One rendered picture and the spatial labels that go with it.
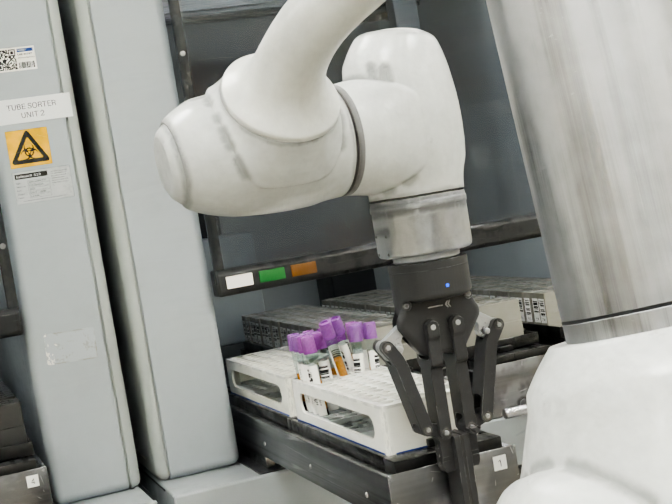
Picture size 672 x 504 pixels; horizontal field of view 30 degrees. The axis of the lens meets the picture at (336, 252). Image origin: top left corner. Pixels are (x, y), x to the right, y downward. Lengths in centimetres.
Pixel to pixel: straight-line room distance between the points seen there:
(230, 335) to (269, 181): 127
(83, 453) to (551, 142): 112
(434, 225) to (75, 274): 64
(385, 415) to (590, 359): 62
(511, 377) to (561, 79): 113
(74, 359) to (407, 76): 70
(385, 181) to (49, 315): 65
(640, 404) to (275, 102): 51
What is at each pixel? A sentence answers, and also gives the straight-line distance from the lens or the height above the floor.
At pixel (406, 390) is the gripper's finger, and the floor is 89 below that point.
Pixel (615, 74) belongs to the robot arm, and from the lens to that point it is 63.
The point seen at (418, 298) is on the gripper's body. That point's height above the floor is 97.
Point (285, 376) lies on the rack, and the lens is 152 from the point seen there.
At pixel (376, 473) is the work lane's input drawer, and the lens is 122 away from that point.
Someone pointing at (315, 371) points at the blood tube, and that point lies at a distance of 142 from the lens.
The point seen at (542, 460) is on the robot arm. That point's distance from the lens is 64.
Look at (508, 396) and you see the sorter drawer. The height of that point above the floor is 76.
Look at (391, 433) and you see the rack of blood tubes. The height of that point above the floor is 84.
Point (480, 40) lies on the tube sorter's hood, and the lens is 182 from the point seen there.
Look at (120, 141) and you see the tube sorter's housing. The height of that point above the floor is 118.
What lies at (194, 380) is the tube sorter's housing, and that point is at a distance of 168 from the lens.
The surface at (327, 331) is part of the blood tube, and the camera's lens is 142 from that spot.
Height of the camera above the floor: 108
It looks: 3 degrees down
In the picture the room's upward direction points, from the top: 9 degrees counter-clockwise
